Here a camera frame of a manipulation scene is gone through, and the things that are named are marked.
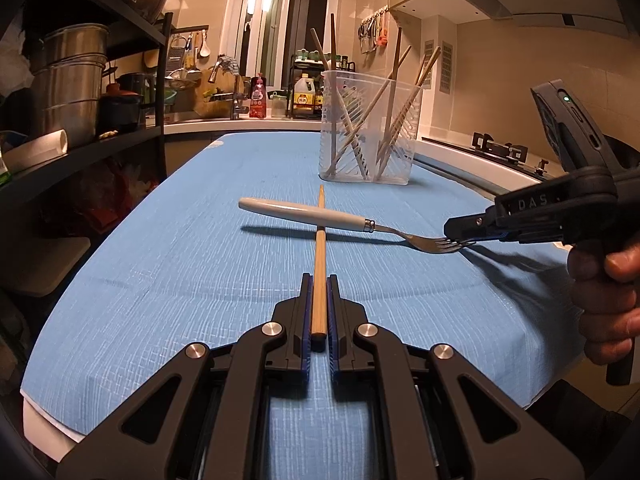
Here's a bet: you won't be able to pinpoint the large wall vent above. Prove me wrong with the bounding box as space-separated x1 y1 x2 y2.
439 41 455 95

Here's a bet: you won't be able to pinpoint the red plastic bag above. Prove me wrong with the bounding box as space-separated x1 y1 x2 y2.
75 160 161 241

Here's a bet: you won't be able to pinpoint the white oil jug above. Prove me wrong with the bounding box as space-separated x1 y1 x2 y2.
291 74 317 120

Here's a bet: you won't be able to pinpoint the dark green pot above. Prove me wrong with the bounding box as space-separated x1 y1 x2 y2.
117 72 148 96

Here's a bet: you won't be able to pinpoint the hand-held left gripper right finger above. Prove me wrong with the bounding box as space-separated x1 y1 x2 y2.
326 274 585 480

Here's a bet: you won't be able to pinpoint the steel faucet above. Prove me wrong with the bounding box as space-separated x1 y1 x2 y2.
207 55 251 121

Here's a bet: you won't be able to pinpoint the hanging kitchen tools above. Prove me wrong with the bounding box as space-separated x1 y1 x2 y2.
357 10 391 56

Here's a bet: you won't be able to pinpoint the wooden cutting board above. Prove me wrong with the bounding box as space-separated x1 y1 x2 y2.
192 67 251 118

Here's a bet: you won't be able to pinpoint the black gas cooktop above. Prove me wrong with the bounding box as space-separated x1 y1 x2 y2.
422 132 566 181

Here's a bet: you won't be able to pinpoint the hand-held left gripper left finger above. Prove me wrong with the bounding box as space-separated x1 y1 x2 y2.
56 272 315 480

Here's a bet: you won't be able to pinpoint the white-handled steel fork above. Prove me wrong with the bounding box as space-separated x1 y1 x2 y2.
238 197 476 255

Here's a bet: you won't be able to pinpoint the black pan support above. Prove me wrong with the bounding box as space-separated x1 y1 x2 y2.
472 132 528 166

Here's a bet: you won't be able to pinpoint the person's right hand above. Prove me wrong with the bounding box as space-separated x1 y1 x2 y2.
567 247 640 366

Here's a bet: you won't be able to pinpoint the red soap bottle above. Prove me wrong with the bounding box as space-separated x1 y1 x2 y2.
248 74 268 120

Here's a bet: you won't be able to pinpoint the steel stockpot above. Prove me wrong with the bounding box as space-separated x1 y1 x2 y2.
42 23 110 63
32 57 106 148

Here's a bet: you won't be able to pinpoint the black pot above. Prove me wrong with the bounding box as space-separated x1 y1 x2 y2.
97 91 143 136

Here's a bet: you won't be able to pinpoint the white roll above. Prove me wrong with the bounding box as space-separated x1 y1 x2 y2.
0 129 68 173

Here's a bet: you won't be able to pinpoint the black spice rack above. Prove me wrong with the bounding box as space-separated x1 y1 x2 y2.
287 50 357 121

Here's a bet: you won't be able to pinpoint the dark clothing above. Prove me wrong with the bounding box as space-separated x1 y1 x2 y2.
530 377 640 480

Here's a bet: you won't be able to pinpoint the blue cloth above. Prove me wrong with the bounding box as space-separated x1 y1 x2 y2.
20 130 587 480

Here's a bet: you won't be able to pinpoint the clear plastic utensil holder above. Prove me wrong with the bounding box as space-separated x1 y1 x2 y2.
318 70 423 187

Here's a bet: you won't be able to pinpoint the green basin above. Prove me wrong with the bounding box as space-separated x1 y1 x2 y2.
147 87 178 116

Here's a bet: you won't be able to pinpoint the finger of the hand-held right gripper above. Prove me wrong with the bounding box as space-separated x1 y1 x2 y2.
444 212 567 247

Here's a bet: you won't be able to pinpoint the black shelf rack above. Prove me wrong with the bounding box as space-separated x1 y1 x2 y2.
0 0 176 211

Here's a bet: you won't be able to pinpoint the white window frame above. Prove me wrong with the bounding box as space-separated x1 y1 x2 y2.
220 0 311 91

